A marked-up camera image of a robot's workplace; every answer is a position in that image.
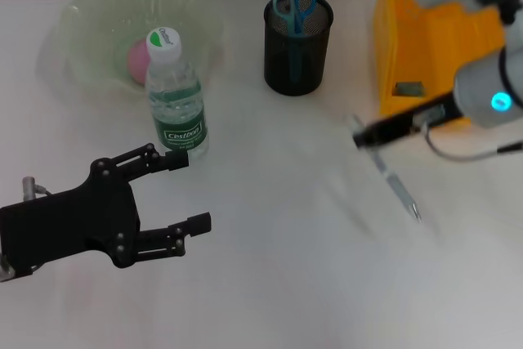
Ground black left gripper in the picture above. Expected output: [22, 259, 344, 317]
[0, 142, 212, 284]

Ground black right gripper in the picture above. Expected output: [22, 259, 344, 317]
[351, 92, 465, 149]

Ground white grey ballpoint pen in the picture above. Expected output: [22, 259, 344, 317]
[351, 114, 425, 226]

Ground green plastic wrapper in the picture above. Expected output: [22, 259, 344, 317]
[394, 81, 426, 99]

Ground clear water bottle green label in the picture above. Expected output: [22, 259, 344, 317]
[145, 26, 210, 161]

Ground pink peach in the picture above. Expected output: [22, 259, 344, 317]
[126, 38, 150, 87]

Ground blue scissors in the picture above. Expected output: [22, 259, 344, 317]
[272, 0, 317, 85]

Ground black mesh pen holder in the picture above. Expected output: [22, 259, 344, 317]
[263, 0, 334, 96]

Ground pale green glass fruit plate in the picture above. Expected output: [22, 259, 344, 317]
[60, 0, 226, 99]

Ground yellow plastic bin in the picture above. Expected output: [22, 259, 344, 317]
[373, 0, 510, 117]

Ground right arm cable silver plugs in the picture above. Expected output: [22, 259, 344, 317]
[412, 105, 523, 163]

